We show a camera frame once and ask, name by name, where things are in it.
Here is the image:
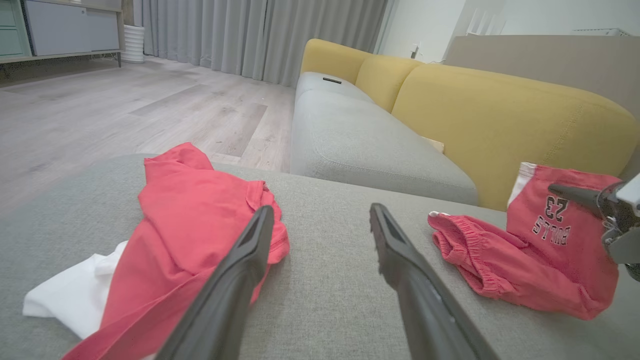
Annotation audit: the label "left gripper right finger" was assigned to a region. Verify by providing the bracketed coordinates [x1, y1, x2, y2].
[369, 202, 501, 360]

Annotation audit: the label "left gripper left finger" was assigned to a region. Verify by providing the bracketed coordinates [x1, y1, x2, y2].
[155, 205, 276, 360]

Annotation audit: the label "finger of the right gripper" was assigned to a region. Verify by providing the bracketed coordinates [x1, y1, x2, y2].
[548, 183, 605, 209]

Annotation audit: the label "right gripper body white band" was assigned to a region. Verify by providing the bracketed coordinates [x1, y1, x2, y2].
[597, 172, 640, 282]

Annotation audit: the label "red and white shirt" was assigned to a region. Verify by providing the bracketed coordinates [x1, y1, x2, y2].
[22, 142, 291, 360]

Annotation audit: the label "red shorts with white stripe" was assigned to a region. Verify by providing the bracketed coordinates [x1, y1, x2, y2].
[427, 161, 624, 321]

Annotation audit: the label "beige upholstered panel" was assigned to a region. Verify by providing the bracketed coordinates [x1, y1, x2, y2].
[444, 34, 640, 120]

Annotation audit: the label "small beige card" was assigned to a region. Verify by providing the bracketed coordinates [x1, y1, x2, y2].
[420, 136, 446, 154]

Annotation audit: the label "grey sofa seat cushion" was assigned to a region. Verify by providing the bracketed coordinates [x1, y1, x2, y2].
[290, 89, 479, 207]
[295, 71, 375, 104]

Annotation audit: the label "small yellow sofa backrest cushion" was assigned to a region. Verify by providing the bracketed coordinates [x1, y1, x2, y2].
[300, 38, 375, 85]
[354, 54, 425, 114]

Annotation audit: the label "grey pleated curtain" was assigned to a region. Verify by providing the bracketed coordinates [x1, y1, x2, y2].
[132, 0, 390, 89]

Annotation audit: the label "white ribbed cylinder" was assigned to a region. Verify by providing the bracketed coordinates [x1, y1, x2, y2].
[122, 24, 146, 64]

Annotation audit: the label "grey and green sideboard cabinet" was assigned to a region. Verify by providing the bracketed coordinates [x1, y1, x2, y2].
[0, 0, 124, 68]

